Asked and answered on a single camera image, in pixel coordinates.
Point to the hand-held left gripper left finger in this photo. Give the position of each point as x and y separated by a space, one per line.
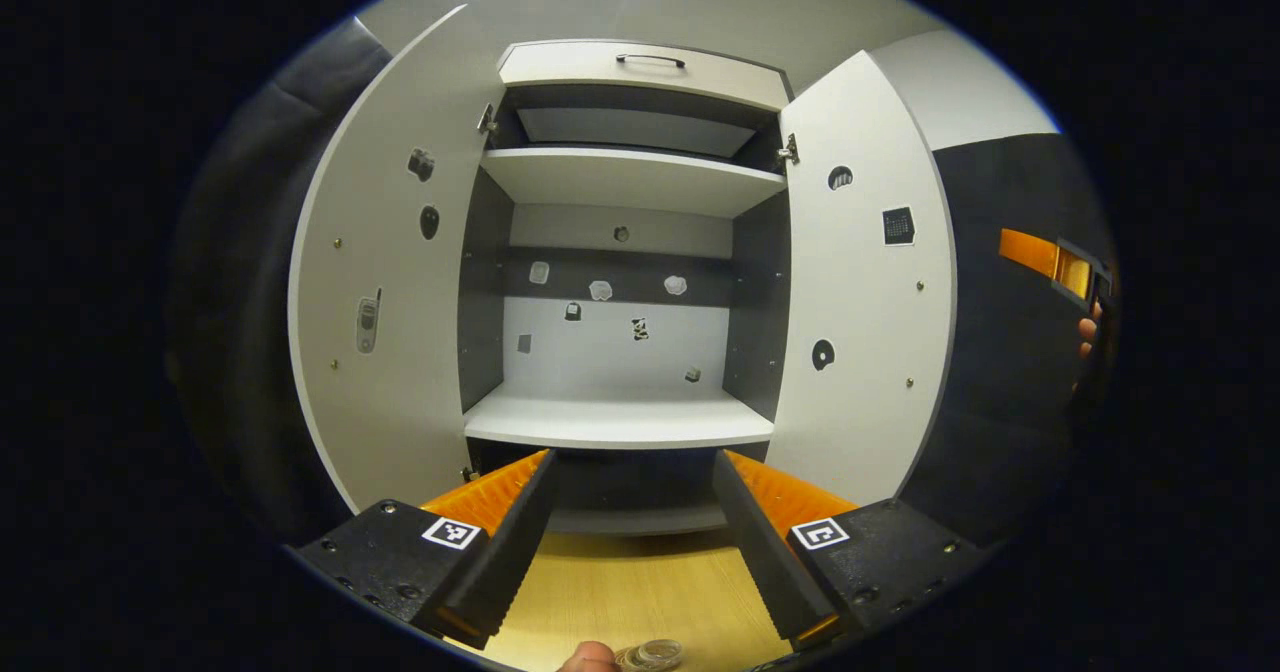
520 542

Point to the white cabinet drawer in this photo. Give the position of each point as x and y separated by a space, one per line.
580 67

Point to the white door with cat sticker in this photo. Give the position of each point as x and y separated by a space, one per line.
860 432

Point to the black backdrop cloth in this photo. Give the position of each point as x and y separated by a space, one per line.
1000 402
240 302

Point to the metal door hinge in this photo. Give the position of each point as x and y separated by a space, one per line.
487 119
788 150

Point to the dark grey cabinet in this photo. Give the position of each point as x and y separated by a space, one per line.
480 292

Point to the clear bottle with red label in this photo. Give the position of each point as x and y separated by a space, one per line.
650 655

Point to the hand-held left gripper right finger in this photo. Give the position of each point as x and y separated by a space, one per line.
760 552

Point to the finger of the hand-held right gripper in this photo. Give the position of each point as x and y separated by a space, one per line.
1030 252

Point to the white cabinet shelf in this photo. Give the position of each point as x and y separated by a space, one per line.
610 417
630 182

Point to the white door with phone sticker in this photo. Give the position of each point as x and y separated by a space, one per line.
400 402

